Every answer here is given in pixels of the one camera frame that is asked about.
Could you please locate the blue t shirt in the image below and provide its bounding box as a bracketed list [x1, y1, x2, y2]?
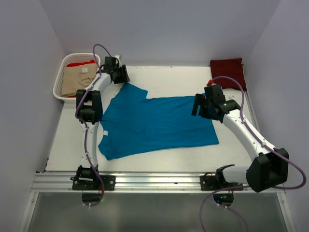
[98, 83, 219, 160]

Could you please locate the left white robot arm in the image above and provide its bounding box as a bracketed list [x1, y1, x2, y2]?
[72, 55, 130, 191]

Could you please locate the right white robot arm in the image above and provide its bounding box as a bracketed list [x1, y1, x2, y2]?
[192, 84, 289, 192]

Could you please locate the beige shirt in basket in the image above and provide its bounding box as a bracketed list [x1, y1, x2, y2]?
[60, 64, 98, 98]

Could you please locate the folded dark red shirt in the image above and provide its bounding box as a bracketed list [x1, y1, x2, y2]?
[210, 58, 247, 91]

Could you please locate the white plastic basket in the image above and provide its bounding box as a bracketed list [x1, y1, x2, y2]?
[53, 53, 100, 103]

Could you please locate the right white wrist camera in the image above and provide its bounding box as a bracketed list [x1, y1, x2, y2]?
[206, 79, 215, 87]

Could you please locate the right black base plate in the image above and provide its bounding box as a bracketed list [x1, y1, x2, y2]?
[199, 173, 244, 191]

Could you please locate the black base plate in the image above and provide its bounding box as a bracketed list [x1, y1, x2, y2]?
[70, 175, 116, 191]
[199, 173, 244, 191]

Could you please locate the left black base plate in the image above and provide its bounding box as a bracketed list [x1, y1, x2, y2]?
[70, 175, 116, 191]

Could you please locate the aluminium mounting rail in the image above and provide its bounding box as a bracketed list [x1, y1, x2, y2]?
[30, 172, 203, 193]

